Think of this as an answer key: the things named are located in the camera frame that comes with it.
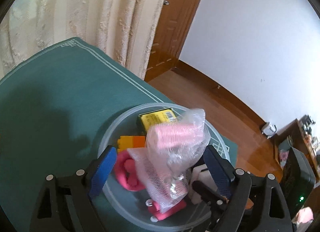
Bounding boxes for pink towel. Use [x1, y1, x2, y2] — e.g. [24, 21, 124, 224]
[114, 150, 145, 191]

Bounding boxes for large mesh bag pink item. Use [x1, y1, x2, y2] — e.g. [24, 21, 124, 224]
[146, 108, 210, 176]

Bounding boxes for orange yellow toy block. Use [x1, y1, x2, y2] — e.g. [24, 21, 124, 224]
[117, 136, 145, 153]

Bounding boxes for green box yellow label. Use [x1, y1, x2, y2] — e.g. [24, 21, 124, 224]
[137, 108, 178, 134]

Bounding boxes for clear plastic bowl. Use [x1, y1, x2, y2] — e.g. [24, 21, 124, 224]
[98, 103, 229, 231]

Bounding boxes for cream embroidered curtain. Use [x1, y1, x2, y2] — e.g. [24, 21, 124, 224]
[1, 0, 164, 78]

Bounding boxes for wooden door frame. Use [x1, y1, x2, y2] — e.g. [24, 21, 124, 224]
[144, 0, 200, 82]

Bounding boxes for white sponge block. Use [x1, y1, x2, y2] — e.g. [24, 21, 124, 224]
[188, 164, 216, 205]

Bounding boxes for pink cloth suction cups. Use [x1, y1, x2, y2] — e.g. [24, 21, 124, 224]
[145, 197, 188, 223]

